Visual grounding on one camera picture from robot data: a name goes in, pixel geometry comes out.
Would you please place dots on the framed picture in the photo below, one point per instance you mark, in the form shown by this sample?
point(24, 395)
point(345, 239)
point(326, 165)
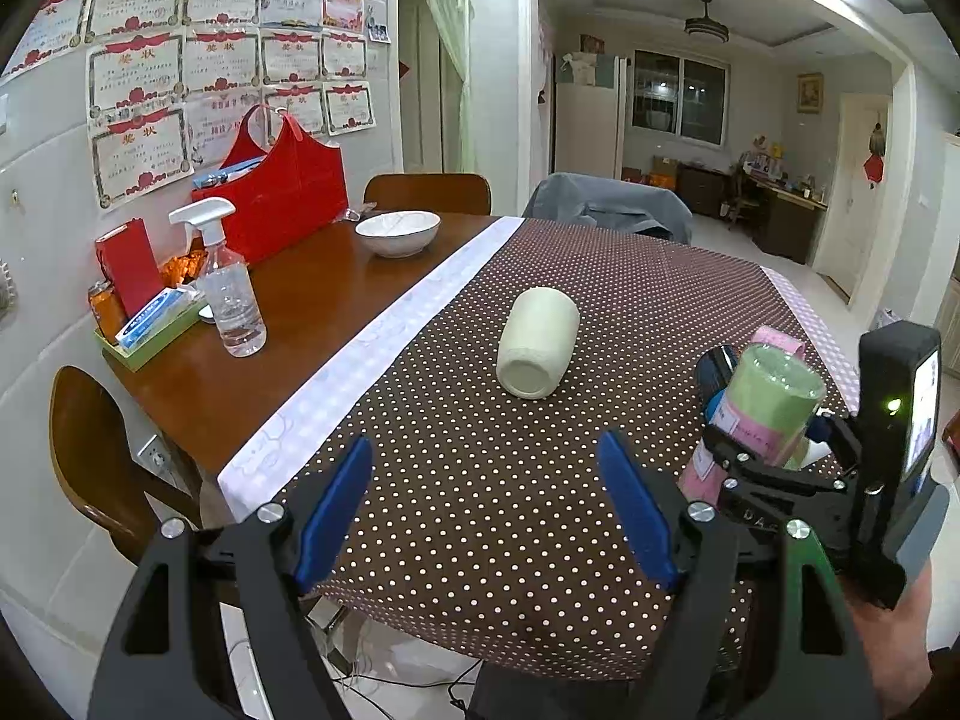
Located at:
point(810, 94)

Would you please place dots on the person's right hand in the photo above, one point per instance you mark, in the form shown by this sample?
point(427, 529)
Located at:
point(900, 660)

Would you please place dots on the green cup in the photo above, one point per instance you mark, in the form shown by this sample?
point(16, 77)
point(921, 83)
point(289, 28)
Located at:
point(780, 405)

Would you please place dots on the red box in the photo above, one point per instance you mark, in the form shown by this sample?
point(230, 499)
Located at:
point(133, 266)

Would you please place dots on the wall power outlet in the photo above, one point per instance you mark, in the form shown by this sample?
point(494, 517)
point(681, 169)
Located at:
point(157, 457)

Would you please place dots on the dark wooden cabinet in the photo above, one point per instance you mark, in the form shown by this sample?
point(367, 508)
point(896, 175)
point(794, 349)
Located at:
point(701, 191)

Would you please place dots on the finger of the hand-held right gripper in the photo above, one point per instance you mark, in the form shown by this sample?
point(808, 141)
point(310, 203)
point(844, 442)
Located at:
point(840, 439)
point(716, 369)

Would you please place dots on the window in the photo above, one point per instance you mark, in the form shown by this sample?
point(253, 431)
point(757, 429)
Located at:
point(679, 101)

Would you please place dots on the dark wooden desk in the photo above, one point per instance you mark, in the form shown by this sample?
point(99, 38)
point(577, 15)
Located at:
point(787, 221)

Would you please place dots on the orange packet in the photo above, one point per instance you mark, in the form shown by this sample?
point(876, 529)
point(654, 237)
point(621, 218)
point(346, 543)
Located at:
point(105, 311)

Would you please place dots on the wooden chair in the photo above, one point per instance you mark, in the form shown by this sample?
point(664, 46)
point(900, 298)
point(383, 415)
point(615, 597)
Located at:
point(427, 191)
point(97, 457)

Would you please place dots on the blue and white box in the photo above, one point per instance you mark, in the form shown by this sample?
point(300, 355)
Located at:
point(154, 315)

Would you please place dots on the clear spray bottle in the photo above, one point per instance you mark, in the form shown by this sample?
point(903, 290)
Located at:
point(232, 307)

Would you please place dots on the white door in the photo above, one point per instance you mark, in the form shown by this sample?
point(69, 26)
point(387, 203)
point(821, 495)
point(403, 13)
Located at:
point(861, 195)

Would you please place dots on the wooden dining table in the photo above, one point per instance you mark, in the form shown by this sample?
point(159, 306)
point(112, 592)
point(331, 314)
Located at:
point(315, 315)

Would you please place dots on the red hanging ornament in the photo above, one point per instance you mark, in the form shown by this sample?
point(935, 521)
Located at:
point(874, 157)

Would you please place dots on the red felt bag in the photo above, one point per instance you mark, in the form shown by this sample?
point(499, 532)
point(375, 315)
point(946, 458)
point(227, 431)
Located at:
point(292, 195)

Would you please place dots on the group of award certificates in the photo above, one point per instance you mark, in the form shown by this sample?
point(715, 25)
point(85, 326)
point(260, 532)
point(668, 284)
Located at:
point(142, 67)

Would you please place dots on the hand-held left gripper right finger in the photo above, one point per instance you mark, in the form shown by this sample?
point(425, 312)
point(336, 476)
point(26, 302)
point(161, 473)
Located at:
point(637, 517)

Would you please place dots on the pink cup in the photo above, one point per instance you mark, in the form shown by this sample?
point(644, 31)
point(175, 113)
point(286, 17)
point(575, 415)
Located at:
point(701, 476)

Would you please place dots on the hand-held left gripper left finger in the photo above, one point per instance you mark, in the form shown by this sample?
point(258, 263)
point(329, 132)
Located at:
point(339, 506)

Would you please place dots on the brown polka dot tablecloth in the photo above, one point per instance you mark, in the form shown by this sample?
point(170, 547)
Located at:
point(525, 480)

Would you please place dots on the white refrigerator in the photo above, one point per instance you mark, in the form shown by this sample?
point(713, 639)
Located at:
point(589, 127)

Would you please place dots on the green curtain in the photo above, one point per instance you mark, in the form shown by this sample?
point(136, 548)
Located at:
point(450, 60)

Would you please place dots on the green tray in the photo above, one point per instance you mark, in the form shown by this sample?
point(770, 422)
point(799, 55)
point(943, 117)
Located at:
point(154, 349)

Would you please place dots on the small photos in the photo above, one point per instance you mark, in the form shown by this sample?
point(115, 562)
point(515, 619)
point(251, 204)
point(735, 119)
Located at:
point(379, 31)

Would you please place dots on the white cup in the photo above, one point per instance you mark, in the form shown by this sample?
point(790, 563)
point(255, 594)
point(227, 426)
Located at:
point(536, 341)

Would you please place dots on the grey covered chair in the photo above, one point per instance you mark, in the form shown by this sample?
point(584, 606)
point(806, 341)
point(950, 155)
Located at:
point(607, 206)

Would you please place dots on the ceiling lamp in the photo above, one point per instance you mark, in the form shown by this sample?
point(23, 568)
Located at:
point(706, 24)

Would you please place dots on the white bowl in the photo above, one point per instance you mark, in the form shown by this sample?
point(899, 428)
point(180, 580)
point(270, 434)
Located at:
point(397, 232)

